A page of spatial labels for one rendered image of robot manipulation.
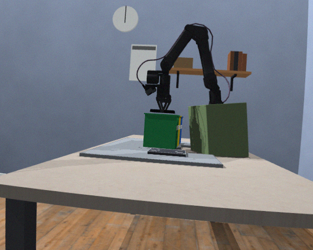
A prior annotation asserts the green bin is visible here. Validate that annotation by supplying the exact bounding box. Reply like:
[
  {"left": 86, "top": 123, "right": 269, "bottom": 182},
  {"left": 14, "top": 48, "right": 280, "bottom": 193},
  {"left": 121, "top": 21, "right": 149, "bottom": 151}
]
[{"left": 143, "top": 113, "right": 180, "bottom": 149}]

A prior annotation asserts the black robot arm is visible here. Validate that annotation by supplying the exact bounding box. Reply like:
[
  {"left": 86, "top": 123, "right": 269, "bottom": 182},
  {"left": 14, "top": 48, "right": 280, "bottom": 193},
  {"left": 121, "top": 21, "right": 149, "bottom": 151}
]
[{"left": 145, "top": 24, "right": 223, "bottom": 105}]

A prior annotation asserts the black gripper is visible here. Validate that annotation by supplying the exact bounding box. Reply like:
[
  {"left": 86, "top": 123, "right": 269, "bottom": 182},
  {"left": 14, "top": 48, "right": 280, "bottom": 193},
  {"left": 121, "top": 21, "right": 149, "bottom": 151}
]
[{"left": 156, "top": 84, "right": 171, "bottom": 113}]

